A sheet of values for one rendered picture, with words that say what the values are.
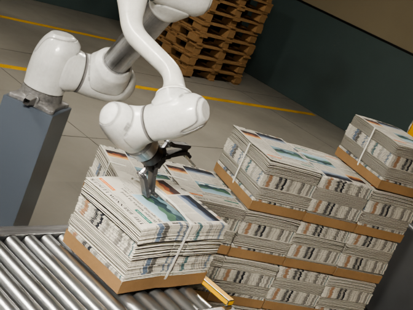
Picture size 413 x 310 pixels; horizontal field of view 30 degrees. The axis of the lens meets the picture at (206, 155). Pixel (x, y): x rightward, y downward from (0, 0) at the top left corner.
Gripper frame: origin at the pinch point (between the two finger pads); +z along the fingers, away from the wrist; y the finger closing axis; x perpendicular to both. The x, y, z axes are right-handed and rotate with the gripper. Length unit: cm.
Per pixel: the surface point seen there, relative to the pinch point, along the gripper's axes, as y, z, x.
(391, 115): -291, 675, -320
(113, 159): 5, 47, -68
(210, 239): 7.2, 13.6, 14.6
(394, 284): -44, 213, -6
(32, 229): 39.7, -11.2, -21.7
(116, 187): 13.7, -12.0, -6.1
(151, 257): 22.6, -4.5, 14.6
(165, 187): 3.5, 7.7, -7.3
